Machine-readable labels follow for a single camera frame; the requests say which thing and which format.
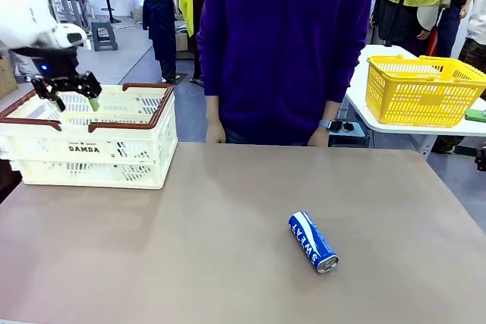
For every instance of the grey step stool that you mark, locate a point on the grey step stool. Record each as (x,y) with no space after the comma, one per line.
(104,35)

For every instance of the person in white shirt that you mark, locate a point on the person in white shirt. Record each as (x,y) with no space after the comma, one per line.
(478,16)

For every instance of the person's left forearm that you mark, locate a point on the person's left forearm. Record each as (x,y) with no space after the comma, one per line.
(331,111)

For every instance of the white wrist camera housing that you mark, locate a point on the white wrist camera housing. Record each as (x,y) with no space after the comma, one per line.
(70,37)

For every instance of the yellow plastic shopping basket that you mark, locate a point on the yellow plastic shopping basket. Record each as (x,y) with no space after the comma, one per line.
(417,107)

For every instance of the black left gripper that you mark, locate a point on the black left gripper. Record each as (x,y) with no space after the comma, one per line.
(51,66)

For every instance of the orange object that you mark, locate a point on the orange object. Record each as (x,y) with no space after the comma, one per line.
(431,43)

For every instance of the cardboard box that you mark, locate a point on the cardboard box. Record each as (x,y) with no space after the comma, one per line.
(181,41)

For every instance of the person's left hand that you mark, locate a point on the person's left hand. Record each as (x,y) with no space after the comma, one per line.
(319,138)

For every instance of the person's right hand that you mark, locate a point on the person's right hand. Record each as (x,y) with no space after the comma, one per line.
(216,134)

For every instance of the person in blue jeans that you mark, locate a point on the person in blue jeans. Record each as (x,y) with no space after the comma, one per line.
(453,32)

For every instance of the mannequin with navy skirt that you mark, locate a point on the mannequin with navy skirt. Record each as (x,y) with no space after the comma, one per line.
(161,24)

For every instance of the person in purple hoodie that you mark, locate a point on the person in purple hoodie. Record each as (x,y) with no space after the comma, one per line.
(284,54)

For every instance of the white side table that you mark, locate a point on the white side table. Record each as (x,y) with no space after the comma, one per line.
(360,73)

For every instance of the cream folding shopping basket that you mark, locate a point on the cream folding shopping basket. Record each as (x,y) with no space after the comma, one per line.
(83,164)

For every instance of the brown cardboard sheet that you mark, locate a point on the brown cardboard sheet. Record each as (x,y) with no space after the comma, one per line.
(5,77)

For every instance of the blue wrist smartwatch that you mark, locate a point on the blue wrist smartwatch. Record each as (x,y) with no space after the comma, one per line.
(325,123)

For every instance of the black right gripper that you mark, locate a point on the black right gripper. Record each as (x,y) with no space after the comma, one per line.
(481,159)

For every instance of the person's right forearm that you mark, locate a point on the person's right forearm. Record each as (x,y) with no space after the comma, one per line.
(213,109)

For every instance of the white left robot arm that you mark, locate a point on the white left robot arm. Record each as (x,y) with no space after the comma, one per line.
(19,9)

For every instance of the small green object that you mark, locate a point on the small green object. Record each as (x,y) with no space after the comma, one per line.
(476,115)

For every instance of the blue sports drink can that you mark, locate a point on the blue sports drink can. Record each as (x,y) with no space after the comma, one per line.
(309,238)

